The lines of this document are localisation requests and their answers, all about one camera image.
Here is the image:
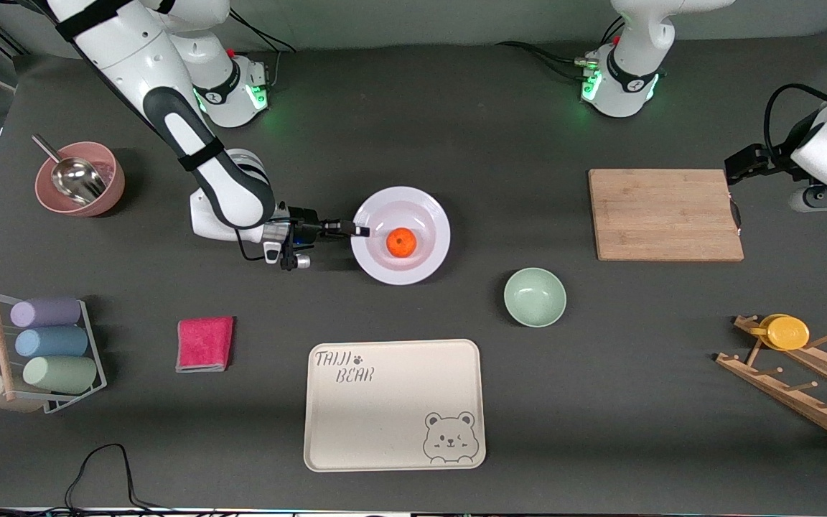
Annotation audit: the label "orange fruit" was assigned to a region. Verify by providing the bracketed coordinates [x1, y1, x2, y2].
[387, 228, 419, 259]

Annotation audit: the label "white round plate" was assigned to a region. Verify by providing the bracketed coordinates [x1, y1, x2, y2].
[350, 186, 452, 286]

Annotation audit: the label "wooden cutting board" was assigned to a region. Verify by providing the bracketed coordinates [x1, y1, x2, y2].
[588, 169, 745, 262]

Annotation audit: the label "pink folded cloth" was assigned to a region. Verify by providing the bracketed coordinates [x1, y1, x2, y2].
[175, 316, 235, 373]

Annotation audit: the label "yellow cup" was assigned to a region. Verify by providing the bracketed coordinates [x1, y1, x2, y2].
[760, 314, 810, 351]

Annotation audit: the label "beige bear print tray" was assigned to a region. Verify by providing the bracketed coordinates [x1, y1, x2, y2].
[304, 339, 487, 472]

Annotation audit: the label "pale green bowl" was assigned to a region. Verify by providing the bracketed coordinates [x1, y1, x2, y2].
[504, 267, 568, 328]

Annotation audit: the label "wooden peg drying rack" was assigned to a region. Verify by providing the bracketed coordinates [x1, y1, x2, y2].
[715, 315, 827, 452]

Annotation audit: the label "metal scoop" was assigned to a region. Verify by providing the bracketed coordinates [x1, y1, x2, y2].
[32, 134, 109, 205]

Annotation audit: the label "pink bowl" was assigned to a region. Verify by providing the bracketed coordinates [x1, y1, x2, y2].
[34, 141, 126, 218]

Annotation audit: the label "purple cup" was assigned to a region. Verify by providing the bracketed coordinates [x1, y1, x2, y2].
[10, 297, 83, 328]

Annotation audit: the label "blue cup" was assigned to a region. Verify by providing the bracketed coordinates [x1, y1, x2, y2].
[14, 326, 89, 358]

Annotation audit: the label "green cup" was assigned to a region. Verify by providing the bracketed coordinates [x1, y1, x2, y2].
[22, 355, 98, 394]

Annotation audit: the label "black right arm base cables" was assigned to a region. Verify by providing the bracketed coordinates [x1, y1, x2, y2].
[225, 11, 298, 90]

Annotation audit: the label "black arm base cables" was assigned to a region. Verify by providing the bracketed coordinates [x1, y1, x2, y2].
[225, 11, 298, 90]
[496, 14, 626, 81]

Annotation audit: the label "black left arm base cables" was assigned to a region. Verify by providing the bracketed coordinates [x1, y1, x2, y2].
[496, 14, 626, 81]

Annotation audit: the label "black table cable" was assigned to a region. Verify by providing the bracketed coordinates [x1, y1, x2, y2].
[62, 443, 167, 512]

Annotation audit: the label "white wire cup rack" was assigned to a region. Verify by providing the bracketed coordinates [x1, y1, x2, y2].
[0, 289, 108, 415]

